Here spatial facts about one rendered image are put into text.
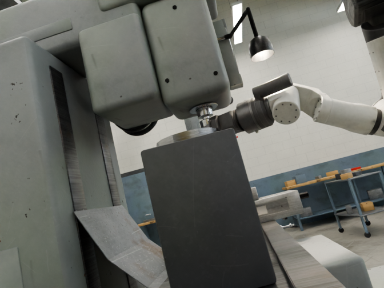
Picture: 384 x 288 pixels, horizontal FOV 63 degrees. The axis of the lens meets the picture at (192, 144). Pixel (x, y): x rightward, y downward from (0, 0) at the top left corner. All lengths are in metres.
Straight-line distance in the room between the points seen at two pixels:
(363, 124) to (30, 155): 0.79
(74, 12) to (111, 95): 0.29
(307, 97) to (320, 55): 7.38
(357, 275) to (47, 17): 1.04
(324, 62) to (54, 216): 7.76
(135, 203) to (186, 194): 7.40
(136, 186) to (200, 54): 6.99
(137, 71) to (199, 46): 0.18
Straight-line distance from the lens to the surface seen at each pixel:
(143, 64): 0.87
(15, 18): 1.14
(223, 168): 0.38
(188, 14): 0.93
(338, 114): 0.83
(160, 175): 0.38
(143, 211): 7.71
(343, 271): 0.76
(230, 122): 0.83
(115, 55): 0.91
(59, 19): 1.05
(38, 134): 0.82
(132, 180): 7.79
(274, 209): 1.00
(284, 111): 0.78
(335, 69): 8.20
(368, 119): 0.84
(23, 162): 0.83
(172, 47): 0.89
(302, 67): 8.07
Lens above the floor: 1.05
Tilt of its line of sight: 10 degrees up
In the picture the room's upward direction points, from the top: 14 degrees counter-clockwise
